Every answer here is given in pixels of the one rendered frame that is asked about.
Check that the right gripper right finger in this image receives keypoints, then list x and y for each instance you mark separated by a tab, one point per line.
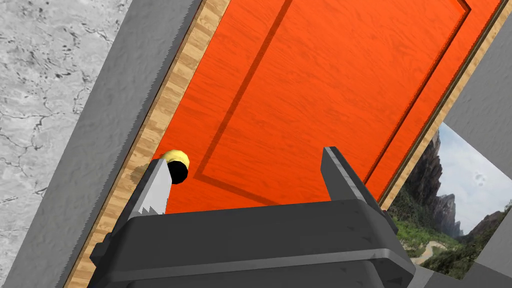
340	178

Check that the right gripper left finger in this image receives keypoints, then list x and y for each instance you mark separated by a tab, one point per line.
154	192

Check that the yellow and black door knob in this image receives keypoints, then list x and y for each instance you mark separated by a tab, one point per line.
178	167

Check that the orange wooden door leaf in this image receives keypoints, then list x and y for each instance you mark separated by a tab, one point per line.
320	92

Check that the mountain landscape wall picture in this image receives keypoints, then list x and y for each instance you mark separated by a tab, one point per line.
448	208

